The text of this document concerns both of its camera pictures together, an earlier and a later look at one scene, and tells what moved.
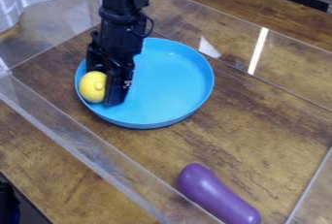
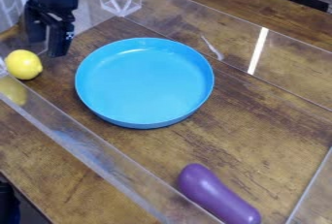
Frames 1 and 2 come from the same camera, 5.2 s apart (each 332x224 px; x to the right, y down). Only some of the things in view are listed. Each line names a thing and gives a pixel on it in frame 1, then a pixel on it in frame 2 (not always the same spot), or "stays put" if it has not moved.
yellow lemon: [92, 86] to [23, 64]
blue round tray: [170, 88] stays put
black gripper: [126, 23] to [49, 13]
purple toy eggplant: [199, 182] stays put
